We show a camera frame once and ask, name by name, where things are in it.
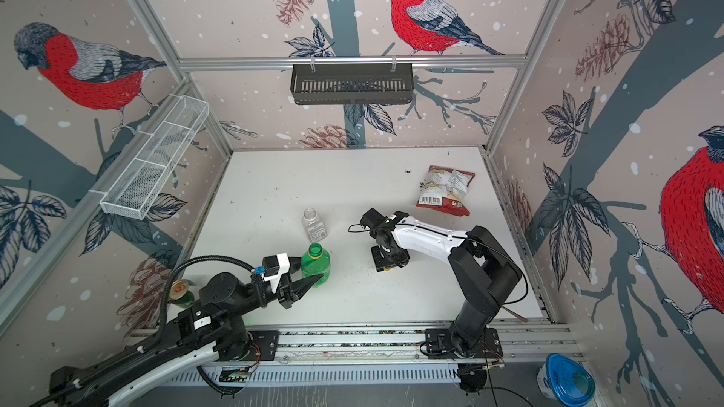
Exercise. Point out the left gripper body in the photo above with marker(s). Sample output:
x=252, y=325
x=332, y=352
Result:
x=286, y=292

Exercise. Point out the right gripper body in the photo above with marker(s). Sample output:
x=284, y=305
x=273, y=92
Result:
x=387, y=260

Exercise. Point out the green plastic bottle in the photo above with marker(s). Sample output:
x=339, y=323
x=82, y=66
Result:
x=316, y=261

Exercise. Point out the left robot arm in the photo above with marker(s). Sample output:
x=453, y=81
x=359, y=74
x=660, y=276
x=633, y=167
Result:
x=211, y=329

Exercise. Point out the clear plastic bottle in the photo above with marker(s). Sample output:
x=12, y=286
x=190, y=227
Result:
x=313, y=225

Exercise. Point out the red snack bag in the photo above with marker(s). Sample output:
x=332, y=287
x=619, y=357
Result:
x=443, y=189

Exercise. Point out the green tin can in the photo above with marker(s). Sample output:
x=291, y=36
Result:
x=181, y=294

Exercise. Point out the black hanging basket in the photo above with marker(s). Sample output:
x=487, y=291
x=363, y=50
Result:
x=352, y=84

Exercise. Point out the blue lidded container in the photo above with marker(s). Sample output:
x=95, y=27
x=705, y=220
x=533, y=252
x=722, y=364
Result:
x=562, y=379

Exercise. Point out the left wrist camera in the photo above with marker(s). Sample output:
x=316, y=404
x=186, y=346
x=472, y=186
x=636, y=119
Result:
x=272, y=269

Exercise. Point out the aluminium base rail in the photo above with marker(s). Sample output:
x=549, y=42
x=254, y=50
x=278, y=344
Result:
x=510, y=341

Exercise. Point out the white wire basket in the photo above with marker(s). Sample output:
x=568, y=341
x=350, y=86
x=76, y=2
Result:
x=135, y=190

